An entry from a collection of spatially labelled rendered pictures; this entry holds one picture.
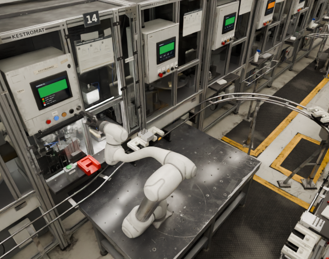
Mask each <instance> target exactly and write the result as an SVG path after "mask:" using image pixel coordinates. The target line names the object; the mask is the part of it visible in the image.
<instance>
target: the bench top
mask: <svg viewBox="0 0 329 259"><path fill-rule="evenodd" d="M209 138H210V139H209ZM170 140H171V142H169V141H167V140H165V139H163V138H161V139H160V140H158V143H157V144H155V145H154V146H153V147H158V148H161V149H164V150H168V151H173V152H176V153H179V154H181V155H183V156H185V157H187V158H188V159H190V160H191V161H192V162H193V163H194V164H195V166H196V168H197V170H196V174H195V176H194V177H192V178H190V179H186V178H185V179H184V180H183V181H182V182H181V183H180V184H179V185H178V187H177V188H176V189H175V191H174V192H173V193H172V194H171V195H170V196H169V197H168V198H166V199H167V203H168V204H169V205H168V206H167V210H168V211H169V212H171V213H172V216H170V217H169V218H168V219H167V220H166V221H164V222H163V223H162V224H161V225H160V227H159V228H158V229H155V227H154V226H153V225H152V224H151V225H150V226H149V227H148V228H147V229H146V230H145V231H144V232H143V233H142V234H141V235H140V236H138V237H136V238H129V237H128V236H126V235H125V233H124V232H123V231H122V223H123V221H124V219H125V218H126V217H127V216H128V214H129V213H130V212H131V211H132V209H133V208H134V207H136V206H138V205H140V203H141V202H142V200H143V198H144V196H145V194H144V190H143V189H144V185H145V183H146V181H147V180H148V179H149V177H150V176H151V175H152V174H153V173H154V172H156V171H157V170H158V169H159V168H160V167H162V166H163V165H162V164H161V163H160V162H159V161H158V160H156V159H155V158H153V157H145V158H142V159H138V160H135V164H136V166H135V167H134V166H133V165H131V164H130V163H129V162H126V163H125V164H123V165H122V166H121V167H120V168H119V169H118V170H117V171H116V172H115V173H114V174H113V175H112V177H111V180H110V181H107V182H106V183H105V184H104V185H103V186H102V187H101V188H100V189H99V190H98V191H96V192H95V193H94V194H93V195H92V196H90V197H89V198H87V199H86V200H84V201H83V202H81V203H80V204H79V205H78V206H79V208H80V209H81V210H82V211H83V212H84V213H85V214H86V215H87V216H88V217H89V218H90V219H91V220H92V221H93V222H94V223H95V224H96V225H97V226H98V227H99V228H100V229H101V230H102V231H103V232H104V233H105V234H106V235H107V236H108V237H109V238H110V240H111V241H112V242H113V243H114V244H115V245H116V246H117V247H118V248H119V249H120V250H121V251H122V252H123V253H124V254H125V255H126V256H127V257H128V258H129V259H165V258H166V259H178V258H179V257H180V256H181V255H182V253H183V252H184V251H185V250H186V249H187V248H188V247H189V246H190V244H191V243H192V242H193V241H194V240H195V239H196V238H197V237H198V235H199V234H200V233H201V232H202V231H203V230H204V228H205V227H206V226H207V225H208V224H209V223H210V222H211V221H212V220H213V218H214V217H215V216H216V215H217V214H218V212H219V211H220V210H221V209H222V208H223V207H224V206H225V204H226V203H227V202H228V201H229V200H230V199H231V198H232V197H233V195H234V194H235V193H236V192H237V191H238V190H239V189H240V188H241V186H242V185H243V184H244V183H245V182H246V181H247V180H248V179H249V177H250V176H251V175H252V174H253V173H254V172H255V171H256V170H257V168H258V167H259V166H260V165H261V163H262V162H261V161H259V160H257V159H255V158H253V157H251V156H249V155H247V154H245V153H243V152H241V151H239V150H237V149H235V148H233V147H231V146H230V145H228V144H226V143H223V142H221V141H220V140H218V139H216V138H214V137H212V136H210V135H208V134H206V133H204V132H202V131H200V130H198V129H196V128H194V127H192V126H190V125H189V124H187V123H183V124H182V125H180V126H179V127H177V128H176V129H174V130H173V131H171V134H170ZM206 152H207V153H206ZM229 157H231V158H229ZM122 163H123V161H119V162H118V163H117V164H115V165H109V166H108V167H107V168H106V169H105V170H104V171H103V172H102V174H103V175H105V176H107V177H109V176H110V175H111V174H112V173H113V172H114V171H115V170H116V169H117V168H118V167H119V166H120V165H121V164H122ZM99 173H100V172H99ZM99 173H97V174H96V175H94V176H92V177H91V178H89V179H88V180H86V181H85V182H83V183H82V184H80V185H78V186H77V187H75V188H74V189H72V190H71V191H69V192H68V193H67V195H68V196H69V197H70V196H71V195H72V194H74V193H76V192H77V191H79V190H80V189H82V188H83V187H84V186H86V185H87V184H88V183H89V182H91V181H92V180H93V179H94V178H95V177H96V176H97V175H98V174H99ZM105 181H106V179H104V178H102V177H99V176H98V177H97V178H96V179H95V180H94V181H93V182H92V183H91V184H90V185H88V186H87V187H86V188H85V189H83V190H82V191H80V192H79V193H77V194H76V195H74V196H73V197H71V198H72V199H73V201H74V202H75V203H78V202H80V201H81V200H83V199H84V198H86V197H87V196H88V195H90V194H91V193H92V192H93V191H95V190H96V189H97V188H98V187H100V186H101V185H102V184H103V183H104V182H105Z"/></svg>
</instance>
